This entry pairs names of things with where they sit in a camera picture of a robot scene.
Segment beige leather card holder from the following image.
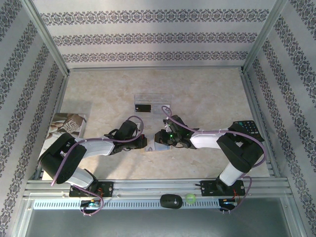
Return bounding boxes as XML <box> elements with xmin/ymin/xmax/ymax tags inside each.
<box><xmin>140</xmin><ymin>134</ymin><xmax>172</xmax><ymax>154</ymax></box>

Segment black credit card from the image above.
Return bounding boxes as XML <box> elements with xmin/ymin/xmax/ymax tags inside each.
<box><xmin>134</xmin><ymin>103</ymin><xmax>152</xmax><ymax>113</ymax></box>

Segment silver VIP card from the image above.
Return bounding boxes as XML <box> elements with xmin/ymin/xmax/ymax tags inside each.
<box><xmin>145</xmin><ymin>135</ymin><xmax>157</xmax><ymax>152</ymax></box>

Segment clear acrylic tray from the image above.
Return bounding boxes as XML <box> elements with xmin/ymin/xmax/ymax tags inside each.
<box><xmin>133</xmin><ymin>93</ymin><xmax>173</xmax><ymax>119</ymax></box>

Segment black computer mouse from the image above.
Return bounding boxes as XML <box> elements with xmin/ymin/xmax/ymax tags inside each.
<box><xmin>159</xmin><ymin>194</ymin><xmax>184</xmax><ymax>210</ymax></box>

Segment book with photo cover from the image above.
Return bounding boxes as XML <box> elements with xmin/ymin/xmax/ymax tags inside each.
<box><xmin>40</xmin><ymin>113</ymin><xmax>88</xmax><ymax>159</ymax></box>

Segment black remote control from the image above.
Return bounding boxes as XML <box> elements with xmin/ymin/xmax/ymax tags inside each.
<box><xmin>237</xmin><ymin>120</ymin><xmax>265</xmax><ymax>143</ymax></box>

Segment small circuit board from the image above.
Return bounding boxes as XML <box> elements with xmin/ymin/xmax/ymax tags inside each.
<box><xmin>219</xmin><ymin>198</ymin><xmax>239</xmax><ymax>211</ymax></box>
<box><xmin>80</xmin><ymin>199</ymin><xmax>102</xmax><ymax>209</ymax></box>

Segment aluminium mounting rail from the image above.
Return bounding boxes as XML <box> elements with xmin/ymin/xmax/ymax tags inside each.
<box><xmin>23</xmin><ymin>178</ymin><xmax>289</xmax><ymax>198</ymax></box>

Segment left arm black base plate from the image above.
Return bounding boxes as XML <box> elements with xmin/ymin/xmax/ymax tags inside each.
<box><xmin>69</xmin><ymin>181</ymin><xmax>115</xmax><ymax>198</ymax></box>

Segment slotted grey cable duct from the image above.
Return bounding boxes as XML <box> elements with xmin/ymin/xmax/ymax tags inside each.
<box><xmin>33</xmin><ymin>199</ymin><xmax>220</xmax><ymax>210</ymax></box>

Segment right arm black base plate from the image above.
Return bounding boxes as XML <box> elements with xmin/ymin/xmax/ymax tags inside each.
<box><xmin>200</xmin><ymin>180</ymin><xmax>246</xmax><ymax>198</ymax></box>

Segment aluminium side rail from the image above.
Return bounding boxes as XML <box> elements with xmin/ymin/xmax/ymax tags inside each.
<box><xmin>238</xmin><ymin>69</ymin><xmax>289</xmax><ymax>179</ymax></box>
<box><xmin>32</xmin><ymin>71</ymin><xmax>71</xmax><ymax>181</ymax></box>

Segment aluminium frame post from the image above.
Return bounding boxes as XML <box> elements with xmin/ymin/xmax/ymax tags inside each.
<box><xmin>23</xmin><ymin>0</ymin><xmax>70</xmax><ymax>76</ymax></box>
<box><xmin>241</xmin><ymin>0</ymin><xmax>289</xmax><ymax>74</ymax></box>

